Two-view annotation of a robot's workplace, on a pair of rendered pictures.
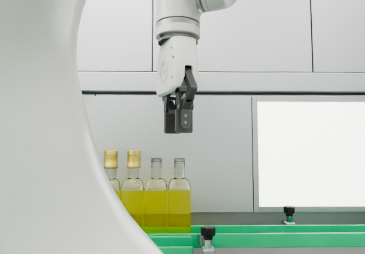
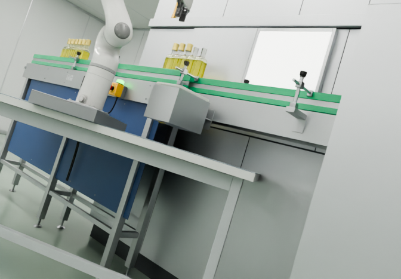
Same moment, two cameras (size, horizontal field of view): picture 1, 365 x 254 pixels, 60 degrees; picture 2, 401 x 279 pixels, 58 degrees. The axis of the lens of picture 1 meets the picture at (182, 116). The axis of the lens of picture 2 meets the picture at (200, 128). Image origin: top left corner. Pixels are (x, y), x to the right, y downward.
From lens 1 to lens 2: 1.62 m
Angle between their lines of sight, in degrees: 42
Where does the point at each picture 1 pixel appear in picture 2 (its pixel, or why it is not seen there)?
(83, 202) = not seen: outside the picture
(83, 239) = not seen: outside the picture
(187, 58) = not seen: outside the picture
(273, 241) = (221, 83)
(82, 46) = (199, 6)
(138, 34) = not seen: outside the picture
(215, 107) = (240, 33)
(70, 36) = not seen: outside the picture
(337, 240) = (246, 86)
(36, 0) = not seen: outside the picture
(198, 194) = (219, 76)
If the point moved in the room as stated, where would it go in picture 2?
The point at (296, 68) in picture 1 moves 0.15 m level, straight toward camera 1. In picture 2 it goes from (290, 14) to (268, 0)
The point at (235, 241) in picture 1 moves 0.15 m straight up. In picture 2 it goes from (207, 81) to (216, 54)
